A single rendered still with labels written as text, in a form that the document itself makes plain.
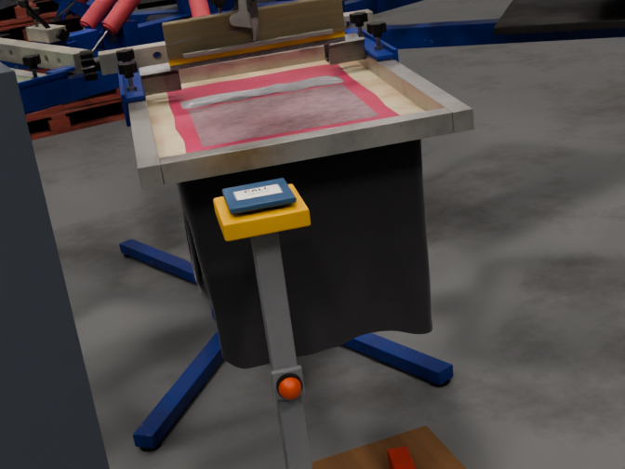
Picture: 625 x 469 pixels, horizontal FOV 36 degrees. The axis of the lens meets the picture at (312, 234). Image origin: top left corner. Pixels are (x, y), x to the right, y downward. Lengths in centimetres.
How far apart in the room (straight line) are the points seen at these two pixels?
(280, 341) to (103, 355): 172
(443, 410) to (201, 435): 66
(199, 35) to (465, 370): 130
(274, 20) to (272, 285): 75
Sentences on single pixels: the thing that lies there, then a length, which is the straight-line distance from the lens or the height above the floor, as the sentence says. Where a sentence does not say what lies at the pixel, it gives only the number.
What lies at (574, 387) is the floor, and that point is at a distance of 276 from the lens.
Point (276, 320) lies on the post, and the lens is 154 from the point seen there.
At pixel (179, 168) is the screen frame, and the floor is 98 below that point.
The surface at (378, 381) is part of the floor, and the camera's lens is 283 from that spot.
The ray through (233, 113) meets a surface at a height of 96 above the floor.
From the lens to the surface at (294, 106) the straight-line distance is 200.
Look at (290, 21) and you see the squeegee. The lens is 210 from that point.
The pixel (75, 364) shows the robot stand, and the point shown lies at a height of 72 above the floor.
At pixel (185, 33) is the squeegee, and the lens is 207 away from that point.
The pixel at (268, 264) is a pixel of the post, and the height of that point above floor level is 86.
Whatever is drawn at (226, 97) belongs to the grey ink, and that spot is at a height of 96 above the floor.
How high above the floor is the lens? 145
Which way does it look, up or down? 22 degrees down
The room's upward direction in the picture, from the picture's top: 7 degrees counter-clockwise
